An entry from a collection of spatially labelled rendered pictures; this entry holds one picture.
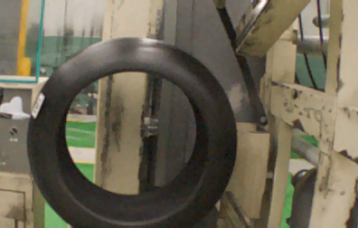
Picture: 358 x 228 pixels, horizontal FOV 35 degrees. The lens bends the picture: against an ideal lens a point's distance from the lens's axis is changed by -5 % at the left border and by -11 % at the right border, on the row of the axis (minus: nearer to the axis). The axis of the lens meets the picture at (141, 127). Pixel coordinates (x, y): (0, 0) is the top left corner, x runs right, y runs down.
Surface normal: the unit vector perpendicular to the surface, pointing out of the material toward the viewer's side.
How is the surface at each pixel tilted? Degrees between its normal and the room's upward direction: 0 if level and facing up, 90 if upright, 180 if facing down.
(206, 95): 83
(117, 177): 90
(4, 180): 90
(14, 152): 90
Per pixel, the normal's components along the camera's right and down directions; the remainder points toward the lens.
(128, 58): 0.02, -0.04
